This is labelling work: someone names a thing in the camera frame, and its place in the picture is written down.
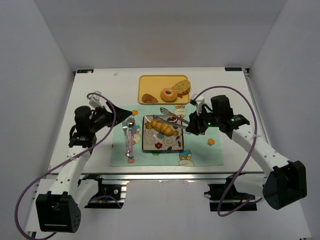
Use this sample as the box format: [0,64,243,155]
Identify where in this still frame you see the spoon with pink handle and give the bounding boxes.
[126,117,133,158]

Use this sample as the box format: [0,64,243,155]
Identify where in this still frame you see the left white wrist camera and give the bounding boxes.
[86,90,103,109]

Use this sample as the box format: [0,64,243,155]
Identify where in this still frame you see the green cartoon placemat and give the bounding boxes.
[110,105,224,167]

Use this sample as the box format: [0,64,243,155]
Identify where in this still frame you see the metal serving tongs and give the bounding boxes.
[152,107,190,129]

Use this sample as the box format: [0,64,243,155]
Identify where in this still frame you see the knife with pink handle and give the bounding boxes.
[129,118,136,151]

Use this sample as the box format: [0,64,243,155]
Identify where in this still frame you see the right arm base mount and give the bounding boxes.
[204,184,257,212]

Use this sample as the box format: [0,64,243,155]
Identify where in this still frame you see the seeded bread slice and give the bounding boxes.
[171,79,191,97]

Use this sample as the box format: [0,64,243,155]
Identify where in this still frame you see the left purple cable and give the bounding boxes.
[14,91,117,240]

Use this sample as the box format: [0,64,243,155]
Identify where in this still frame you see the reddish brown bread piece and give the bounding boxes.
[141,93,158,104]

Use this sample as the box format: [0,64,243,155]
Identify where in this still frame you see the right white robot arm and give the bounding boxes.
[186,95,307,210]

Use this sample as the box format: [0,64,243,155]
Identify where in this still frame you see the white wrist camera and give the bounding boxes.
[189,94,205,116]
[86,90,103,109]

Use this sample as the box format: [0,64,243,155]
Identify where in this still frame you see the fork with pink handle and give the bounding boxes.
[121,120,130,157]

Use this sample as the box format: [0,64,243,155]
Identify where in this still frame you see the sugared orange donut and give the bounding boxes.
[160,88,178,103]

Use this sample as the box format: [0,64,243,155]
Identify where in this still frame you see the yellow plastic tray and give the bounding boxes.
[138,75,190,105]

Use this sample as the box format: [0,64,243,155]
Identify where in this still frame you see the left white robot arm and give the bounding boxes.
[35,101,132,233]

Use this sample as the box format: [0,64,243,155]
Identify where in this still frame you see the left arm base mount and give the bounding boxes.
[78,174,127,209]

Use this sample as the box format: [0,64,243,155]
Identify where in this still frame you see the square floral ceramic plate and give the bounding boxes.
[141,115,184,152]

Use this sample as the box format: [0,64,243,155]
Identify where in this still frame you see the aluminium table front rail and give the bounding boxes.
[47,171,266,181]

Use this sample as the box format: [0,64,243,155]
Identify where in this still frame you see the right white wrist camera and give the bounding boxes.
[189,94,205,116]

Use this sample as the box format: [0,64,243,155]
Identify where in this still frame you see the striped bread roll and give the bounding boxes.
[150,119,174,136]

